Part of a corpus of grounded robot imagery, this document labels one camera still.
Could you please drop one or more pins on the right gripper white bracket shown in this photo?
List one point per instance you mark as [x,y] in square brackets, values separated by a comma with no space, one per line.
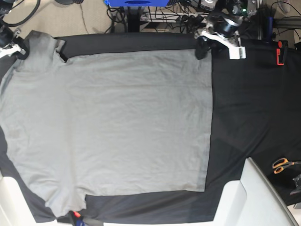
[11,44]

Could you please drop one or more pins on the black tool right edge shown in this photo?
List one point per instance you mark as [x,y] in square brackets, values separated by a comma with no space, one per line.
[297,182]

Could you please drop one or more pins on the grey T-shirt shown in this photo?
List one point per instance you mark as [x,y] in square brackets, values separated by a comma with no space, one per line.
[107,124]

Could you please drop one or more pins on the orange handled scissors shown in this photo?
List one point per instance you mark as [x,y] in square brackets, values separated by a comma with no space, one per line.
[283,163]

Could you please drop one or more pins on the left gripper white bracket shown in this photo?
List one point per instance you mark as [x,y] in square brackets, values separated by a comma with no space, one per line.
[221,30]

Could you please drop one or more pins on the white power strip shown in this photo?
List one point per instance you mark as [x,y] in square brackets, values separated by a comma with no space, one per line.
[161,17]

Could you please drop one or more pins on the red black clamp right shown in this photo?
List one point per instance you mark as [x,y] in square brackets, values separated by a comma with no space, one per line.
[281,52]

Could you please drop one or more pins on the black stand pole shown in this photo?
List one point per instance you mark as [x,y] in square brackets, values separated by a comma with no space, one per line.
[133,19]

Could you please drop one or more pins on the blue box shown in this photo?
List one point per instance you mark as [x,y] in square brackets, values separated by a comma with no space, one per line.
[136,3]

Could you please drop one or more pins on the red blue clamp bottom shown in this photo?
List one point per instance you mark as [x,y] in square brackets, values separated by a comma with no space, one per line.
[76,219]

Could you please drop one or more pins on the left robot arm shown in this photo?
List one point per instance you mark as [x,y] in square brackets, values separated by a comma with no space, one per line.
[244,9]

